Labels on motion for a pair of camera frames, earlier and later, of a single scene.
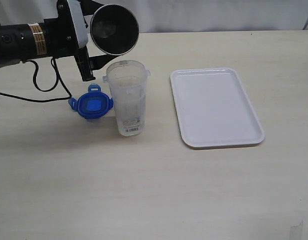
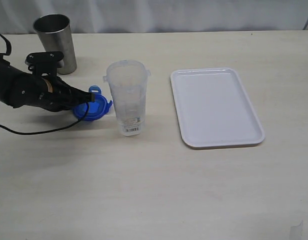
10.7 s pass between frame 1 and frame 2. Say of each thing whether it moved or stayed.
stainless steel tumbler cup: moved
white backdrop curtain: stayed
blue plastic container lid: stayed
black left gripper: moved
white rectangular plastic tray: stayed
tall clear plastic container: stayed
